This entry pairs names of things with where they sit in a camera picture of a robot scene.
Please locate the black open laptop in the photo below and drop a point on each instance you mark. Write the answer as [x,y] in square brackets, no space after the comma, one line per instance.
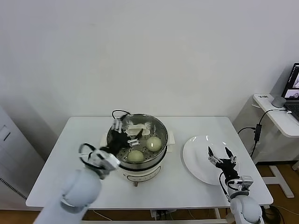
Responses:
[293,81]

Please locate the cream electric cooker base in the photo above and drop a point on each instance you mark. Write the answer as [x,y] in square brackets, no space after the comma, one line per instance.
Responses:
[142,173]

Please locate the white power strip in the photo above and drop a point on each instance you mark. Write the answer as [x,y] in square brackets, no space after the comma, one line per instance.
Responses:
[161,213]

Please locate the white cabinet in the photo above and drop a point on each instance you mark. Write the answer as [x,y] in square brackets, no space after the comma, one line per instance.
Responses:
[14,151]

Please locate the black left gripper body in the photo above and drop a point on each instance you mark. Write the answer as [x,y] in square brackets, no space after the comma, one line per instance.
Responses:
[116,142]

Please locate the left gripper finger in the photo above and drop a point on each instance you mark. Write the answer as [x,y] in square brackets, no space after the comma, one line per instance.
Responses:
[135,138]
[118,123]

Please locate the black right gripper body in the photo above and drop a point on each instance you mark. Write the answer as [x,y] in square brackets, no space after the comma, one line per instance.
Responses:
[228,170]

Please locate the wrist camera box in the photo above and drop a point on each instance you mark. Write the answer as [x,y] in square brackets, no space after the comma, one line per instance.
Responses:
[244,182]
[106,159]

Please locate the stainless steel steamer basket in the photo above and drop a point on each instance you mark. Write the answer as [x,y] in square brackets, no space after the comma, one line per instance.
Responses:
[161,154]

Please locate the white side desk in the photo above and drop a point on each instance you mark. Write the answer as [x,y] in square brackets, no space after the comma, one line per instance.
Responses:
[280,123]

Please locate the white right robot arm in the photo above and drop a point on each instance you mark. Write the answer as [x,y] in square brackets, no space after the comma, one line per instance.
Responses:
[245,210]

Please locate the round glass pot lid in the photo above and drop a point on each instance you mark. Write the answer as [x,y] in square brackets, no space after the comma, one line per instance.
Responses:
[154,127]

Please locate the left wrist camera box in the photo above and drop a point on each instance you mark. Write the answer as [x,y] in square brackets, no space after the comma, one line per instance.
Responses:
[106,159]

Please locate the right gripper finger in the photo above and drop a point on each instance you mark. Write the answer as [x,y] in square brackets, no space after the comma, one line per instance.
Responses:
[213,158]
[231,158]

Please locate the white round plate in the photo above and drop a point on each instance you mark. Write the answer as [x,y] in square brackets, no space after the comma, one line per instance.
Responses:
[198,161]

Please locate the white steamed baozi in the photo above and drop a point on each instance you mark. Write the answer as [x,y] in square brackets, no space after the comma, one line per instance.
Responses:
[136,156]
[153,144]

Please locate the white table frame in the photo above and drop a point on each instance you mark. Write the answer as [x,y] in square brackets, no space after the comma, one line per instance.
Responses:
[219,213]

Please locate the grey round speaker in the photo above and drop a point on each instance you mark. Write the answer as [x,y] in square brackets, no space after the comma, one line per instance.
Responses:
[279,102]

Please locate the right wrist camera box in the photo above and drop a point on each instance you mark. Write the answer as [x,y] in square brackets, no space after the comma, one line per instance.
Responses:
[244,182]

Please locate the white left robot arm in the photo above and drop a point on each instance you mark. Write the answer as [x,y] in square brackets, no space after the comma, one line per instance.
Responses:
[72,193]

